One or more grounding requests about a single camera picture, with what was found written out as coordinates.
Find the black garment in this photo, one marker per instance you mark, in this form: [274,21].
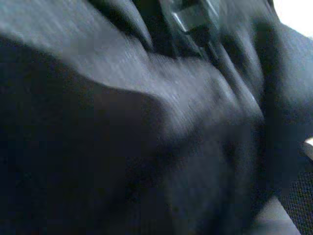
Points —
[97,147]

